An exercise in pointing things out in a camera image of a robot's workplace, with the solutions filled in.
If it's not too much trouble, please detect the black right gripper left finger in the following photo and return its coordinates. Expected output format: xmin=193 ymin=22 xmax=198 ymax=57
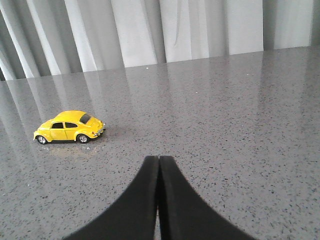
xmin=66 ymin=156 xmax=159 ymax=240

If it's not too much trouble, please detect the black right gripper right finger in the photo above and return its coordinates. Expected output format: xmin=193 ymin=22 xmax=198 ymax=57
xmin=157 ymin=156 xmax=253 ymax=240

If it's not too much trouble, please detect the yellow toy beetle car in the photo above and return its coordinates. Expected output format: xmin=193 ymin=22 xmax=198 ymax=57
xmin=33 ymin=110 xmax=106 ymax=145

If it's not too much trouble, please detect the white pleated curtain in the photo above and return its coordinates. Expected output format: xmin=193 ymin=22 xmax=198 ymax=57
xmin=0 ymin=0 xmax=320 ymax=81

